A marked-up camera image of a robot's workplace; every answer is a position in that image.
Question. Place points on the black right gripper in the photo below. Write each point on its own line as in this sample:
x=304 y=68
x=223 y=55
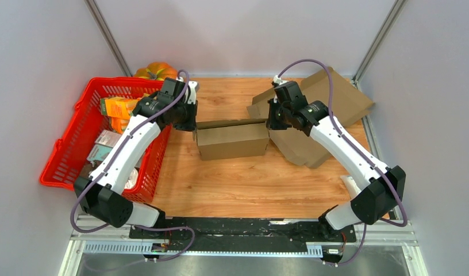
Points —
x=270 y=123

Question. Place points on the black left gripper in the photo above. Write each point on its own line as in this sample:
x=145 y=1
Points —
x=191 y=126

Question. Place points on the brown cardboard box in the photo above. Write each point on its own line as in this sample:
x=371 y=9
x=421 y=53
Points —
x=229 y=139

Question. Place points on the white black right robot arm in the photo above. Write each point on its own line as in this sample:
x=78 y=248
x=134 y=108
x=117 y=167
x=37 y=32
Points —
x=381 y=187

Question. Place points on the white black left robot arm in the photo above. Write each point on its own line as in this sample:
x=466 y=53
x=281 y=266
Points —
x=100 y=193

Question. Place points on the teal cookie box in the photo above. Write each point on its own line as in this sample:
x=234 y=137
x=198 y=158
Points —
x=98 y=153

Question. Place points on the orange pumpkin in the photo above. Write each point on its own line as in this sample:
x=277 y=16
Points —
x=156 y=71

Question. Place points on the orange sponge pack lower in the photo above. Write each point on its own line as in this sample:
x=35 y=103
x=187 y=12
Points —
x=118 y=124

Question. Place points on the orange sponge pack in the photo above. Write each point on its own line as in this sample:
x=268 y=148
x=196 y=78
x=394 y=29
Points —
x=118 y=124
x=118 y=107

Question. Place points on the orange sponge pack upper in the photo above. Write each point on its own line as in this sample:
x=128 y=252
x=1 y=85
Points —
x=118 y=107

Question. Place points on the beige tape roll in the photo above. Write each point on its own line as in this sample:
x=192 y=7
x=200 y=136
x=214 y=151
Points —
x=132 y=179

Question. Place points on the red plastic shopping basket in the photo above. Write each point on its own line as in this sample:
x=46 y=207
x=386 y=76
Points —
x=71 y=150

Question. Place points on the white blue pouch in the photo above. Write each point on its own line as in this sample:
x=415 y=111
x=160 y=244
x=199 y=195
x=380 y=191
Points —
x=352 y=188

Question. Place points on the brown netted item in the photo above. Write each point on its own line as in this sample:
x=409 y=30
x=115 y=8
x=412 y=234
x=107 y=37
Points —
x=88 y=168

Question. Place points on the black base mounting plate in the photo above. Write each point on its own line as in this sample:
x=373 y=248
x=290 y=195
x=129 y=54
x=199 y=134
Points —
x=242 y=234

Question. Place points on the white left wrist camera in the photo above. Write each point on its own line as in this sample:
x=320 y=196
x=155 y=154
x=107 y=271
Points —
x=185 y=93

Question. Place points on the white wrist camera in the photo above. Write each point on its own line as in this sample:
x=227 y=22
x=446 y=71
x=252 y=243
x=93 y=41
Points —
x=277 y=80
x=185 y=93

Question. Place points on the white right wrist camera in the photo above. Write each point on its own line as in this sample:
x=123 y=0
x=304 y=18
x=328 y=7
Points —
x=277 y=80

